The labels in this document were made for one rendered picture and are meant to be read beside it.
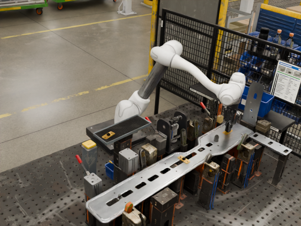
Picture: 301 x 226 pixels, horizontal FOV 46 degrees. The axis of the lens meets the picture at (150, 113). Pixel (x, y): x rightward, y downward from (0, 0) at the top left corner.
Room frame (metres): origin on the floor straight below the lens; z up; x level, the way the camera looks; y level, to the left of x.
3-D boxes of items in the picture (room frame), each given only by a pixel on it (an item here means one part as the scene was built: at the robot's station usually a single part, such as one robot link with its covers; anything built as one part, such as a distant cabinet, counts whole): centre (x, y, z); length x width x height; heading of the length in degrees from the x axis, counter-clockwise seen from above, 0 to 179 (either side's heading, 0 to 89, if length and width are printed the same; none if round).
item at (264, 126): (2.28, -0.84, 0.88); 0.08 x 0.08 x 0.36; 46
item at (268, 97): (2.55, -0.79, 1.10); 0.30 x 0.17 x 0.13; 53
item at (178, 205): (1.78, -0.18, 0.84); 0.17 x 0.06 x 0.29; 46
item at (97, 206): (1.82, -0.23, 1.00); 1.38 x 0.22 x 0.02; 136
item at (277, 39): (2.70, -0.94, 1.53); 0.06 x 0.06 x 0.20
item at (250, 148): (1.99, -0.67, 0.87); 0.12 x 0.09 x 0.35; 46
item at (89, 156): (1.72, 0.35, 0.92); 0.08 x 0.08 x 0.44; 46
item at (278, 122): (2.62, -0.72, 1.02); 0.90 x 0.22 x 0.03; 46
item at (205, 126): (2.29, -0.44, 0.88); 0.07 x 0.06 x 0.35; 46
